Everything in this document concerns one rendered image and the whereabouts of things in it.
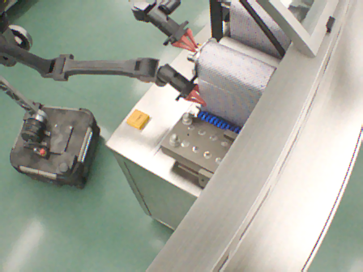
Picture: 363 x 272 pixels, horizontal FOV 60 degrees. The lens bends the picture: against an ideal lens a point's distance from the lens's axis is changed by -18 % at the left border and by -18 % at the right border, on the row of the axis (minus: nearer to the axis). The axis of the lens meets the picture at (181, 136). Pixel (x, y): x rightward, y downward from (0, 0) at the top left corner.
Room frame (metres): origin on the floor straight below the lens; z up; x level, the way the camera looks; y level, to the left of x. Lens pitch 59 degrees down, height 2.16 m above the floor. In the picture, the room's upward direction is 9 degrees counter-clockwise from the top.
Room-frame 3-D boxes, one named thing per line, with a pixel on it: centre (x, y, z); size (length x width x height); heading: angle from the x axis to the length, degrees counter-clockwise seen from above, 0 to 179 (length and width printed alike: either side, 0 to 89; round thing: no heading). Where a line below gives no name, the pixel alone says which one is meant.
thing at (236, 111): (0.72, -0.17, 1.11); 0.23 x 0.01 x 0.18; 49
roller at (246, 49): (0.85, -0.29, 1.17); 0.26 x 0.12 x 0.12; 49
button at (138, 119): (0.88, 0.16, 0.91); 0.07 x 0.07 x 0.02; 49
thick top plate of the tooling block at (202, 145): (0.60, -0.13, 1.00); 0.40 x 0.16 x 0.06; 49
